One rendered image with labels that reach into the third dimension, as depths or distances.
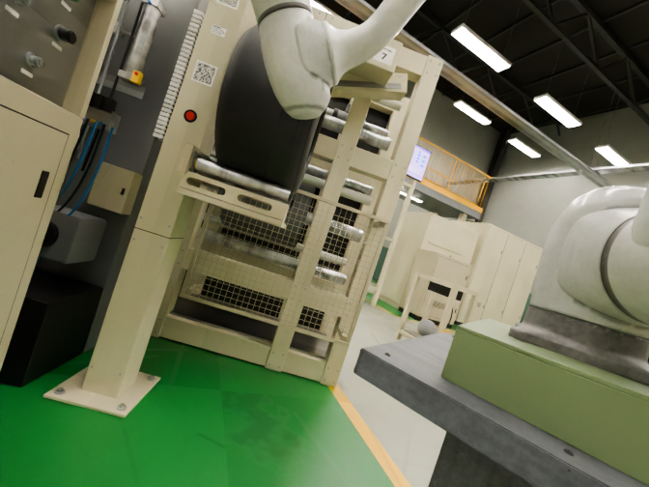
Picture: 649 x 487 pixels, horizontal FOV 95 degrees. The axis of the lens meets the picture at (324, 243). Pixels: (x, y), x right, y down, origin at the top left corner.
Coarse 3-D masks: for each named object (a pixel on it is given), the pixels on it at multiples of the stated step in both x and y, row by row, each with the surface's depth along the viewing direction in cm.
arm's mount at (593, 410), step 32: (480, 320) 59; (448, 352) 43; (480, 352) 41; (512, 352) 39; (544, 352) 41; (480, 384) 40; (512, 384) 38; (544, 384) 36; (576, 384) 35; (608, 384) 33; (640, 384) 38; (544, 416) 36; (576, 416) 34; (608, 416) 33; (640, 416) 31; (608, 448) 32; (640, 448) 31; (640, 480) 31
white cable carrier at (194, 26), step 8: (192, 16) 107; (200, 16) 107; (192, 24) 106; (200, 24) 107; (192, 32) 108; (184, 40) 106; (192, 40) 107; (184, 48) 106; (192, 48) 107; (184, 56) 107; (176, 64) 106; (184, 64) 107; (176, 72) 107; (184, 72) 109; (176, 80) 107; (168, 88) 106; (176, 88) 107; (168, 96) 106; (176, 96) 107; (168, 104) 107; (160, 112) 106; (168, 112) 107; (160, 120) 107; (168, 120) 107; (160, 128) 107; (160, 136) 107
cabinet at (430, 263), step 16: (416, 256) 566; (432, 256) 530; (448, 256) 530; (432, 272) 520; (448, 272) 534; (464, 272) 548; (400, 304) 567; (416, 304) 529; (432, 320) 536; (448, 320) 548
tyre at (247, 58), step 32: (256, 32) 90; (256, 64) 87; (224, 96) 90; (256, 96) 88; (224, 128) 93; (256, 128) 91; (288, 128) 91; (320, 128) 138; (224, 160) 101; (256, 160) 98; (288, 160) 97
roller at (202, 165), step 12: (204, 168) 100; (216, 168) 100; (228, 168) 102; (228, 180) 102; (240, 180) 101; (252, 180) 102; (264, 180) 103; (264, 192) 103; (276, 192) 103; (288, 192) 103
